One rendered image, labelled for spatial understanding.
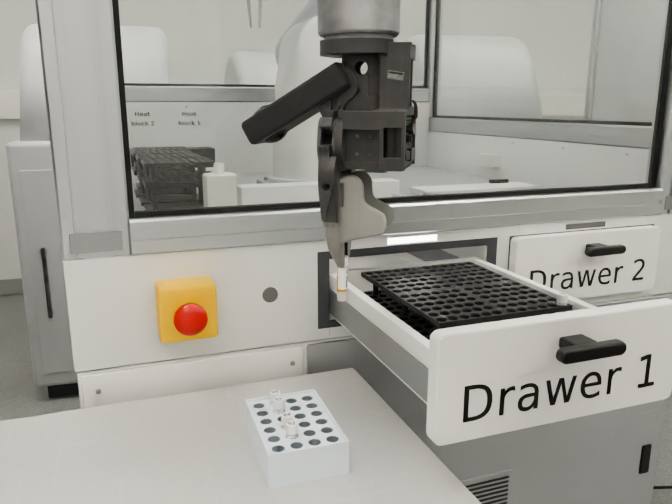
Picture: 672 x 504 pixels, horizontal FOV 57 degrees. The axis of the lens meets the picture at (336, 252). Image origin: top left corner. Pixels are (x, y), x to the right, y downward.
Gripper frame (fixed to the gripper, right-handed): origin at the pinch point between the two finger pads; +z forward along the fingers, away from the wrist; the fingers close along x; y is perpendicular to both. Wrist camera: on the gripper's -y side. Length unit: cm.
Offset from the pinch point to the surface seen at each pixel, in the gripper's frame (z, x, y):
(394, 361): 13.3, 5.2, 5.4
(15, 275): 87, 244, -264
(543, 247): 7.3, 41.2, 22.9
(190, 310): 9.6, 5.5, -19.4
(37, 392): 99, 134, -159
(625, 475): 54, 57, 42
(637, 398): 15.8, 7.8, 30.9
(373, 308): 9.3, 10.7, 1.9
